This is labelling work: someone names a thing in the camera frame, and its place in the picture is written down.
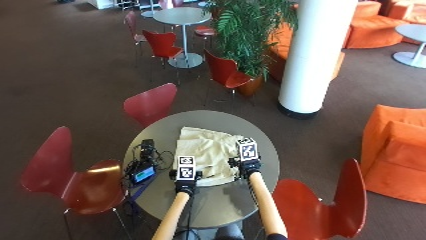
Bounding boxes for person's left hand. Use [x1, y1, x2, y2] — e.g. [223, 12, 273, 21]
[170, 169, 204, 197]

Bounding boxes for person's right hand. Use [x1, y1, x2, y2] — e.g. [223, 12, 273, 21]
[228, 156, 264, 178]

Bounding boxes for white left marker cube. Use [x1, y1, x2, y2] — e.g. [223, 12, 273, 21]
[176, 155, 199, 182]

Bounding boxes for white marker cube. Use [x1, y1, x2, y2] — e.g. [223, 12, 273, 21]
[236, 136, 260, 163]
[176, 155, 199, 182]

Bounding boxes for white right marker cube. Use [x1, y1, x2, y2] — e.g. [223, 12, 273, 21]
[236, 136, 260, 163]

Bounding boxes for black device with blue screen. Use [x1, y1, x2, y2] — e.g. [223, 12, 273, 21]
[128, 161, 159, 185]

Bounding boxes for cream cloth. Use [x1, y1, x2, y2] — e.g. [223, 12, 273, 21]
[172, 126, 245, 187]

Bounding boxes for red chair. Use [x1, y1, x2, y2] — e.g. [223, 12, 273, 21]
[271, 157, 369, 240]
[123, 10, 148, 56]
[123, 82, 179, 128]
[194, 25, 219, 44]
[21, 125, 135, 240]
[142, 29, 186, 69]
[203, 48, 256, 103]

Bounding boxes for the person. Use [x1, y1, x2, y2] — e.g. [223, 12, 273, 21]
[212, 222, 291, 240]

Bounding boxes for brown plant pot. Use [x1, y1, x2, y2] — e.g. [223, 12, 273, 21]
[235, 74, 267, 98]

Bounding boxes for orange bench sofa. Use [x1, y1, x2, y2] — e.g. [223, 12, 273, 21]
[265, 22, 348, 84]

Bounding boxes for white round pillar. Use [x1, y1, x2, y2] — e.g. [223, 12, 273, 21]
[277, 0, 360, 120]

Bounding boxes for orange armchair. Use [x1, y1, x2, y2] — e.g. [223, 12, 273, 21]
[360, 103, 426, 205]

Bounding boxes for green potted plant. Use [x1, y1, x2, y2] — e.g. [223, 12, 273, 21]
[207, 0, 300, 80]

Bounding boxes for orange round sofa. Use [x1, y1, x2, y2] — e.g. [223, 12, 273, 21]
[343, 0, 411, 50]

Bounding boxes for black cables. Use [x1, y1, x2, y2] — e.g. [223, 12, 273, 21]
[123, 143, 176, 178]

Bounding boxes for blue strap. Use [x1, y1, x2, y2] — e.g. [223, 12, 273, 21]
[130, 175, 158, 205]

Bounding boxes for black camera device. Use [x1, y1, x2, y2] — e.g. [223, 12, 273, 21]
[139, 138, 158, 162]

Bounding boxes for grey round pedestal table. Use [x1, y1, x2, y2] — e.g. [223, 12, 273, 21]
[152, 6, 215, 70]

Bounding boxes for white round pedestal table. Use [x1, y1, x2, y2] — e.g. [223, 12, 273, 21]
[392, 23, 426, 70]

